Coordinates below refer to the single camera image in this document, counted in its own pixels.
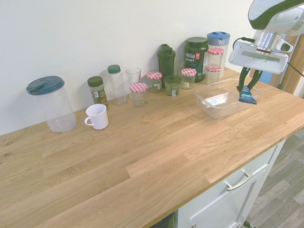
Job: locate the white green wrist camera mount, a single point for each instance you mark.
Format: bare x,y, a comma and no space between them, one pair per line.
285,46

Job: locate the clear pitcher teal lid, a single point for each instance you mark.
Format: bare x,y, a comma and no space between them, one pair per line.
54,104

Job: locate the tall clear bottle green lid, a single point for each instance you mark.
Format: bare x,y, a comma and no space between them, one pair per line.
116,85

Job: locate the clear plastic food container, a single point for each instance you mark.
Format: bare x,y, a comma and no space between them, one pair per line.
221,104

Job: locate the white ceramic mug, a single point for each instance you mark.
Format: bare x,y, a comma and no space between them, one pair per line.
97,117

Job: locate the dark green Vega protein tub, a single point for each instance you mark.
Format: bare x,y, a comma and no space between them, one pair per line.
196,59

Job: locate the clear drinking glass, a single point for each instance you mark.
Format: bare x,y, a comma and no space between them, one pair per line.
133,76

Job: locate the glass jar red checkered lid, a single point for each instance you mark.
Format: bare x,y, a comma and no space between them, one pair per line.
215,58
154,82
213,76
138,93
188,79

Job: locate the clear pitcher blue lid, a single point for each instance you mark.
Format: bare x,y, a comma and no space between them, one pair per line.
218,39

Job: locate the dark green shaker bottle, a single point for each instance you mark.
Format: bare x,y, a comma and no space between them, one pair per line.
166,61

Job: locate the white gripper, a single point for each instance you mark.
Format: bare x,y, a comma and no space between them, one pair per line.
256,60

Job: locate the blue protein bar wrapper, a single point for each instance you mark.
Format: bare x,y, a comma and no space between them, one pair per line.
247,96

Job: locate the spice jar green lid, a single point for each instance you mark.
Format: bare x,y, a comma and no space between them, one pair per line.
97,91

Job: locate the translucent green plastic cup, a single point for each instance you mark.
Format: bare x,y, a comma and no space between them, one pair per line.
172,86

